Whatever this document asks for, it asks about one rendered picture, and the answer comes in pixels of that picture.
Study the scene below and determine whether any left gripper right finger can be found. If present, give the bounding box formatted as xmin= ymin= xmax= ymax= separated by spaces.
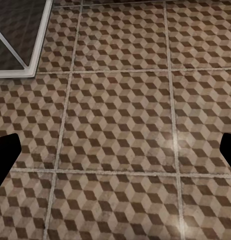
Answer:
xmin=219 ymin=133 xmax=231 ymax=167

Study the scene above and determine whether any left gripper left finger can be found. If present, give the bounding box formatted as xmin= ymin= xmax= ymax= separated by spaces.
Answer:
xmin=0 ymin=133 xmax=22 ymax=186

